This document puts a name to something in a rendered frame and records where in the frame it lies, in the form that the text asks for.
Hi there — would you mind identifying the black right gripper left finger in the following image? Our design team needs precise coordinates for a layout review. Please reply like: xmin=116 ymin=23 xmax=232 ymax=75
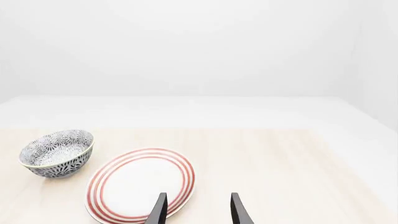
xmin=144 ymin=192 xmax=168 ymax=224

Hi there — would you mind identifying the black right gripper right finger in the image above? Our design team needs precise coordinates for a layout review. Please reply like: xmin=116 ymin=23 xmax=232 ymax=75
xmin=230 ymin=192 xmax=255 ymax=224

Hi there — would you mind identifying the white plate with red rings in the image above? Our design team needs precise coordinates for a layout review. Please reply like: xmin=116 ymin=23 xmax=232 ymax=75
xmin=84 ymin=147 xmax=197 ymax=224

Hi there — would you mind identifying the black and white patterned bowl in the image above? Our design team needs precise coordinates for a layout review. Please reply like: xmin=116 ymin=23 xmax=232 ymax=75
xmin=18 ymin=129 xmax=95 ymax=180

